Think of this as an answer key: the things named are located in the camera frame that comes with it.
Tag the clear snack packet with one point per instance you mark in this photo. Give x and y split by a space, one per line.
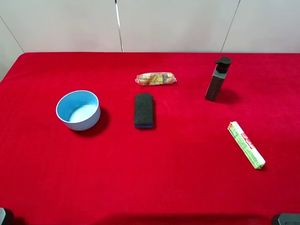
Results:
155 78

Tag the black whiteboard eraser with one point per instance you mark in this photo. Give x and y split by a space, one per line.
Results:
143 114

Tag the red tablecloth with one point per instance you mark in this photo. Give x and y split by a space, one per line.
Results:
186 170

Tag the light blue bowl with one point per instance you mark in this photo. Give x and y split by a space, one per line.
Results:
79 110

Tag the dark grey pump bottle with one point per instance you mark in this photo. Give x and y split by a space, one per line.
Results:
218 77

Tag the green white toothpaste box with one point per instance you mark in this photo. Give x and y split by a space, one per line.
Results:
250 151

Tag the black base right corner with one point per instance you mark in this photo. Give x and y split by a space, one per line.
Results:
286 219

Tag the black base corner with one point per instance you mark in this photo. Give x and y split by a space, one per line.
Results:
286 219
6 216

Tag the black base left corner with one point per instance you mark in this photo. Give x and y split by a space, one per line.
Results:
6 216

